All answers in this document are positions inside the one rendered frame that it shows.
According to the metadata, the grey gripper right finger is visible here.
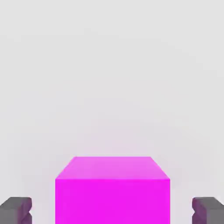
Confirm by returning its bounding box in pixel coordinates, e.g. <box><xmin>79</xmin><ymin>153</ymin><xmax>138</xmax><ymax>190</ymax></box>
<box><xmin>192</xmin><ymin>196</ymin><xmax>224</xmax><ymax>224</ymax></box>

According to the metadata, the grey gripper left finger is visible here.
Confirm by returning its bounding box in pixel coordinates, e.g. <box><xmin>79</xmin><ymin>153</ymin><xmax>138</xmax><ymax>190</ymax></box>
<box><xmin>0</xmin><ymin>196</ymin><xmax>33</xmax><ymax>224</ymax></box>

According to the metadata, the small magenta cube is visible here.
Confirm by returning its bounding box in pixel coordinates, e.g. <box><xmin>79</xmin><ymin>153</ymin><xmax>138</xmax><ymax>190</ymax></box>
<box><xmin>55</xmin><ymin>156</ymin><xmax>171</xmax><ymax>224</ymax></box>

